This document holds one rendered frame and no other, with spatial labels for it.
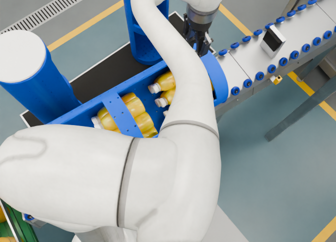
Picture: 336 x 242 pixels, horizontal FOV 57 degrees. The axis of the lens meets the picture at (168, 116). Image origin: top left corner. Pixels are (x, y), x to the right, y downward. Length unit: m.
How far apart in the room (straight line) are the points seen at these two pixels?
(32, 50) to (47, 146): 1.17
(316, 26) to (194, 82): 1.41
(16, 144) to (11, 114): 2.23
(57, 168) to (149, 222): 0.14
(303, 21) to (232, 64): 0.48
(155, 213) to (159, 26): 0.38
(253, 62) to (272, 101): 1.04
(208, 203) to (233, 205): 1.93
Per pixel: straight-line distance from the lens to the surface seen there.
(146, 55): 2.48
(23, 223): 1.51
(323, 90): 1.75
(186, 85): 0.53
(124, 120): 1.13
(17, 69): 1.56
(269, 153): 2.49
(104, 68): 2.47
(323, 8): 1.98
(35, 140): 0.46
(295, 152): 2.57
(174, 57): 0.59
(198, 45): 1.02
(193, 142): 0.44
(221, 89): 1.25
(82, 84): 2.45
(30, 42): 1.61
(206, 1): 0.83
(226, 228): 1.24
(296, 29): 1.83
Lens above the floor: 2.29
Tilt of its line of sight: 70 degrees down
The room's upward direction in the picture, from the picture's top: 4 degrees clockwise
